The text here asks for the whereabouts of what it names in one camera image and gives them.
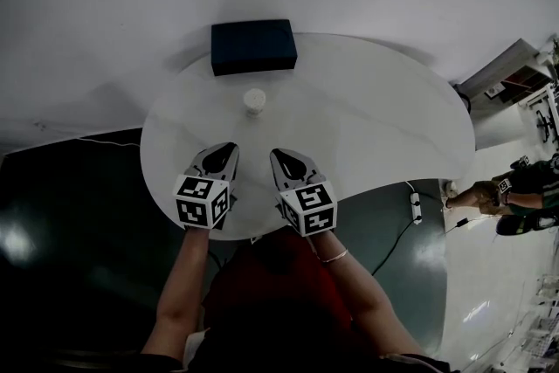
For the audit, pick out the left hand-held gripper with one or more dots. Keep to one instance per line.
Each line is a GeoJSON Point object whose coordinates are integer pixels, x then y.
{"type": "Point", "coordinates": [194, 198]}

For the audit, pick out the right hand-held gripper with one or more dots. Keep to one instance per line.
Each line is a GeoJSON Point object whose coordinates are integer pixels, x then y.
{"type": "Point", "coordinates": [312, 207]}

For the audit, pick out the person's left forearm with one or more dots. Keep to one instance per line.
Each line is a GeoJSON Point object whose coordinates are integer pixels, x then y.
{"type": "Point", "coordinates": [181, 288]}

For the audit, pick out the person's right forearm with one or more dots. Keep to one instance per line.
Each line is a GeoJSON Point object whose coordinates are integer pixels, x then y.
{"type": "Point", "coordinates": [362, 301]}

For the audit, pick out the person's red shirt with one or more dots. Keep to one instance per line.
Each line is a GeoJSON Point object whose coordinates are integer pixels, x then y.
{"type": "Point", "coordinates": [279, 288]}

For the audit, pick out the white power strip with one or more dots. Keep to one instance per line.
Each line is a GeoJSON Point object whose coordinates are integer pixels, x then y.
{"type": "Point", "coordinates": [416, 209]}

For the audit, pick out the dark blue box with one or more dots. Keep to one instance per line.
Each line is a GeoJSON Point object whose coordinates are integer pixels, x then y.
{"type": "Point", "coordinates": [253, 47]}

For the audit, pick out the black power adapter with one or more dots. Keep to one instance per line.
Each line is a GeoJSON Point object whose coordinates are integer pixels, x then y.
{"type": "Point", "coordinates": [462, 223]}

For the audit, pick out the grey open shelf unit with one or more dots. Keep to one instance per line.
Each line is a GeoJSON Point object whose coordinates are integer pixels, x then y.
{"type": "Point", "coordinates": [498, 118]}

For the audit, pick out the small framed picture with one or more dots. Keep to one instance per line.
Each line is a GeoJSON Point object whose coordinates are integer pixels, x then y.
{"type": "Point", "coordinates": [494, 91]}

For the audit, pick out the black office chair base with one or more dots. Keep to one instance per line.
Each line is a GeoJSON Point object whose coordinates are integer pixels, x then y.
{"type": "Point", "coordinates": [547, 126]}

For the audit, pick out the green potted plant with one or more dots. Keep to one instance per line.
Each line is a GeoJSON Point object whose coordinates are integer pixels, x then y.
{"type": "Point", "coordinates": [555, 52]}

